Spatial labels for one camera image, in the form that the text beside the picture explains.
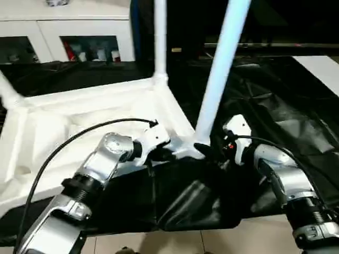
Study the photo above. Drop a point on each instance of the white plastic table top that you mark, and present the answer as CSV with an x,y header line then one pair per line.
x,y
92,105

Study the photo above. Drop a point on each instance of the white plastic table leg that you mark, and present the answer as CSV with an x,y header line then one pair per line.
x,y
222,66
9,91
161,39

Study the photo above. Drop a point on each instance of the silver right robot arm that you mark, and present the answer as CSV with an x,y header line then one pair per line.
x,y
286,172

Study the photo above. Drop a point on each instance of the black mat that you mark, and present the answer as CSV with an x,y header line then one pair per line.
x,y
278,105

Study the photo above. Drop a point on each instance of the white flat board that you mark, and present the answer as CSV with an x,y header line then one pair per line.
x,y
320,71

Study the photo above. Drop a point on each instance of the silver metal bar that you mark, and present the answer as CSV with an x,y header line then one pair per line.
x,y
291,45

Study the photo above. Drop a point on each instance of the black case with yellow label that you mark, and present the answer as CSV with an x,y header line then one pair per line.
x,y
190,26

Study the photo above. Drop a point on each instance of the red fire extinguisher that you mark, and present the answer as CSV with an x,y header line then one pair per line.
x,y
69,54

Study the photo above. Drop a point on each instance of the small silver grey object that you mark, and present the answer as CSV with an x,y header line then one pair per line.
x,y
57,2

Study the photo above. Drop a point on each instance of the white cabinet with windows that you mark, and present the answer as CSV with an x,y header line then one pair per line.
x,y
26,26

